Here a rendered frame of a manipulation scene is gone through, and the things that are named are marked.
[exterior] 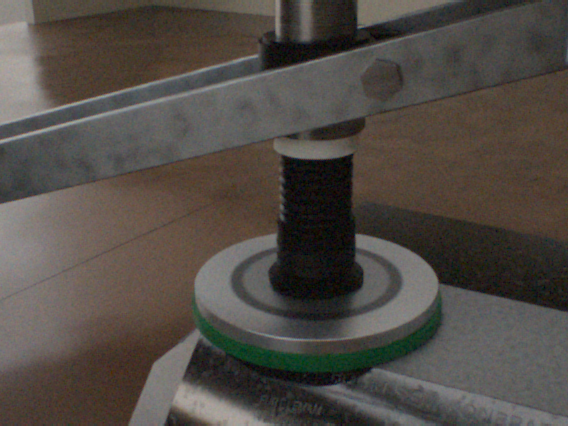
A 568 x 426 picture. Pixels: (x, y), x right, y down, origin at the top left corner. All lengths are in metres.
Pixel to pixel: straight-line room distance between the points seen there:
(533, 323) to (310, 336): 0.20
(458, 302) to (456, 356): 0.09
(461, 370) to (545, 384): 0.06
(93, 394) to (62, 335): 0.33
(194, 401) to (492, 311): 0.27
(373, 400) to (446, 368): 0.06
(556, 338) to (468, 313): 0.08
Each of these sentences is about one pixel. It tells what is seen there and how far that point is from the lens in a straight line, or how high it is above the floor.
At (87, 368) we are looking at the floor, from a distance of 2.22.
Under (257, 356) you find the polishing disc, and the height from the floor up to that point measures 0.83.
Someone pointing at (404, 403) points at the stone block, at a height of 0.80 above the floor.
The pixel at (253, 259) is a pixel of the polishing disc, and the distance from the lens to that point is 0.75.
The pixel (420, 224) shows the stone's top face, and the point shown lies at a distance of 0.90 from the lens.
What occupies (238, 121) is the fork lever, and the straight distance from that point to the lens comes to 0.61.
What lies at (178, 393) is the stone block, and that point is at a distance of 0.69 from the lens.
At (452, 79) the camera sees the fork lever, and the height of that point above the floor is 1.04.
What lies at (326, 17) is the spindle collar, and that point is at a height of 1.08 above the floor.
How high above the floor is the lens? 1.16
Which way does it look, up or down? 22 degrees down
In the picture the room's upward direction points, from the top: 1 degrees counter-clockwise
